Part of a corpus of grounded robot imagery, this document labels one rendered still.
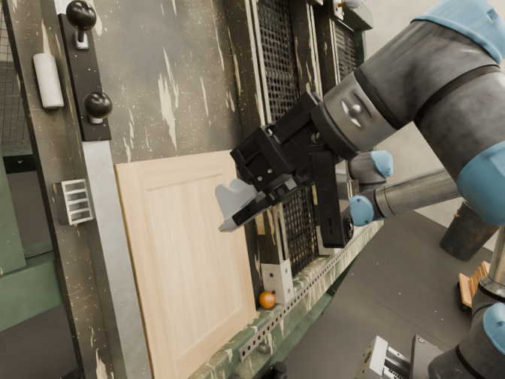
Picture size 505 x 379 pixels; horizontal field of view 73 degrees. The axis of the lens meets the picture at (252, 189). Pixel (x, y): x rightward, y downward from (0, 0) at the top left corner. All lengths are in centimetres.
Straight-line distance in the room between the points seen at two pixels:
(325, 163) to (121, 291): 45
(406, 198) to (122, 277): 62
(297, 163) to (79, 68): 41
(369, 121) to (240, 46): 75
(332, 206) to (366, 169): 63
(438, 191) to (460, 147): 54
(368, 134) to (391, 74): 6
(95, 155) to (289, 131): 37
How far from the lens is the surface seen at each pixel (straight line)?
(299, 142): 39
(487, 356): 95
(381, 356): 104
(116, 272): 66
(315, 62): 147
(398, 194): 86
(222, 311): 93
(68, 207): 62
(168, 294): 78
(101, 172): 64
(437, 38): 34
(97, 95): 52
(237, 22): 107
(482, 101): 32
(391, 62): 34
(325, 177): 38
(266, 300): 107
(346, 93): 35
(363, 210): 87
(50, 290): 69
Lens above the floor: 160
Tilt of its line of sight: 24 degrees down
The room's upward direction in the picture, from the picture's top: 22 degrees clockwise
